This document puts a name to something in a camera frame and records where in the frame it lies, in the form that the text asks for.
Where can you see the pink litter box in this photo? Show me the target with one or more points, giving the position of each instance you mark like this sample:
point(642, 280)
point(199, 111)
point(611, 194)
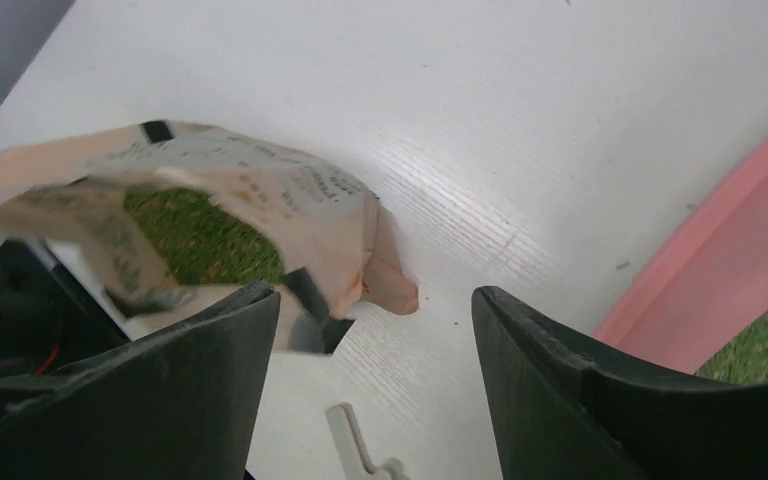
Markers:
point(707, 283)

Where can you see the green cat litter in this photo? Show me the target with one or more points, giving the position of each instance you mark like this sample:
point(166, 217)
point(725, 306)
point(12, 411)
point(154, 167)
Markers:
point(203, 245)

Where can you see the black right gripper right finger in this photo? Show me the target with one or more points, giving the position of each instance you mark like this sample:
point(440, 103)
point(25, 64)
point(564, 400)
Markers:
point(564, 405)

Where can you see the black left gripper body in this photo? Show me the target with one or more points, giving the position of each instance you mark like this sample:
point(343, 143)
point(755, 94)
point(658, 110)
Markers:
point(51, 329)

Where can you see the white bag clip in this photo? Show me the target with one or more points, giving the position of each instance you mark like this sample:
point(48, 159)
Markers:
point(351, 449)

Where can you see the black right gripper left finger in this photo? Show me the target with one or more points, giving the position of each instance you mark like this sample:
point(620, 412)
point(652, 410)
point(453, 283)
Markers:
point(180, 403)

